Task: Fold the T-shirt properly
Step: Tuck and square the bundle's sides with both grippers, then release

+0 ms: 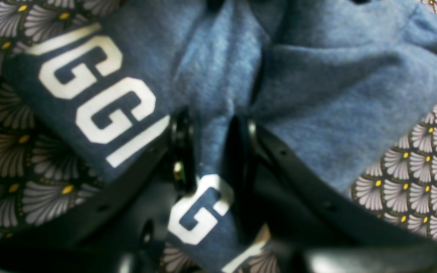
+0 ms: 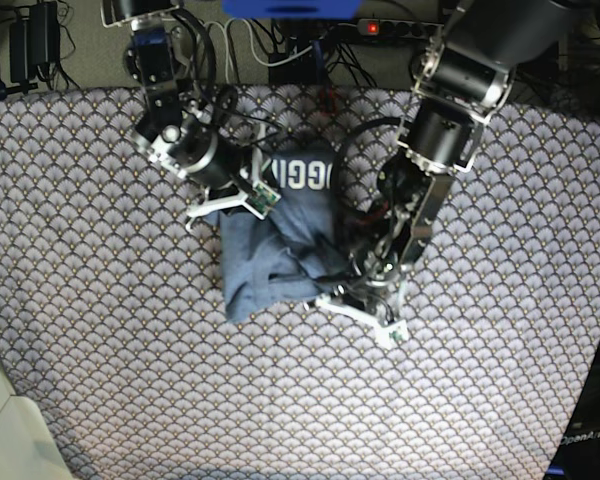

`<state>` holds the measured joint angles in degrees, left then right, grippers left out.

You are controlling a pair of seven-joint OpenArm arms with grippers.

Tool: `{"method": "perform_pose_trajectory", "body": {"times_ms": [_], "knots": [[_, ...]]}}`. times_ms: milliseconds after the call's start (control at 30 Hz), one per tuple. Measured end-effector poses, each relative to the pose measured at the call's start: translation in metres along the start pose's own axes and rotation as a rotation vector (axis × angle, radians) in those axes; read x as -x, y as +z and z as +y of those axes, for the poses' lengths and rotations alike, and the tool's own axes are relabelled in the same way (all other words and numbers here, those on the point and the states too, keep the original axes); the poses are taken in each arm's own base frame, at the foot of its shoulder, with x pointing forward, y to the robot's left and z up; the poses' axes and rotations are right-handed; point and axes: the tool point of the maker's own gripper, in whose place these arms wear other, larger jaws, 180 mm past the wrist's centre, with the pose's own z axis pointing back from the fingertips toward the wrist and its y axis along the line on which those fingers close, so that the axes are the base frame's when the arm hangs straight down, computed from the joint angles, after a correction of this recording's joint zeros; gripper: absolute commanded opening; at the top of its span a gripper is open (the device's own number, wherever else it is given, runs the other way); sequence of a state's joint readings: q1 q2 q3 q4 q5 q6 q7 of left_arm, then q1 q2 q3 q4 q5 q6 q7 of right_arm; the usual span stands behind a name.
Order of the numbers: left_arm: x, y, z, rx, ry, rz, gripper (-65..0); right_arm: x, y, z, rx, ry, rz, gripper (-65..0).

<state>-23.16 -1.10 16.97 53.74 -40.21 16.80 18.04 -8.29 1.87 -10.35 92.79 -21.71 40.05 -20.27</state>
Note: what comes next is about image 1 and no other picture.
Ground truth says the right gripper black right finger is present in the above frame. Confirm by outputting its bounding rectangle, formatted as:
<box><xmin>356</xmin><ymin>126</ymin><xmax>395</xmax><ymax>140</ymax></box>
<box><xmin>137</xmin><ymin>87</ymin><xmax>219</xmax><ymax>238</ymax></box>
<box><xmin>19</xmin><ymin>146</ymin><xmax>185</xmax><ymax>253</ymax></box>
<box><xmin>225</xmin><ymin>116</ymin><xmax>437</xmax><ymax>273</ymax></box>

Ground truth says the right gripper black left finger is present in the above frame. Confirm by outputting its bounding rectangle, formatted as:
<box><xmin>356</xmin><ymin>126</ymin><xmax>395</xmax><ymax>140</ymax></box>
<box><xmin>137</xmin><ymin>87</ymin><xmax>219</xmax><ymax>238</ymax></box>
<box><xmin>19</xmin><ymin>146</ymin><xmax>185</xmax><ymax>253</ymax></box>
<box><xmin>0</xmin><ymin>108</ymin><xmax>196</xmax><ymax>273</ymax></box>

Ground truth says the blue T-shirt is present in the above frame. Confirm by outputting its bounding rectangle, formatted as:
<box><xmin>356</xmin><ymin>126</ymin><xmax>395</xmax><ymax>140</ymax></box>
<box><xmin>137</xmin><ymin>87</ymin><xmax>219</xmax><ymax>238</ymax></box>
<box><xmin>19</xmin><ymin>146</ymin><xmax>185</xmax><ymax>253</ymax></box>
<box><xmin>2</xmin><ymin>0</ymin><xmax>437</xmax><ymax>273</ymax></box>

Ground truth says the fan-patterned tablecloth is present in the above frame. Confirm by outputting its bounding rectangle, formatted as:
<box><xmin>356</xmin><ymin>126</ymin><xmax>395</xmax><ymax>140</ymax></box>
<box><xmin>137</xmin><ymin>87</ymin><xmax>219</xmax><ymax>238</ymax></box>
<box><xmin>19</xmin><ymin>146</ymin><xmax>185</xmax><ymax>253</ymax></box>
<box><xmin>0</xmin><ymin>0</ymin><xmax>437</xmax><ymax>273</ymax></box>

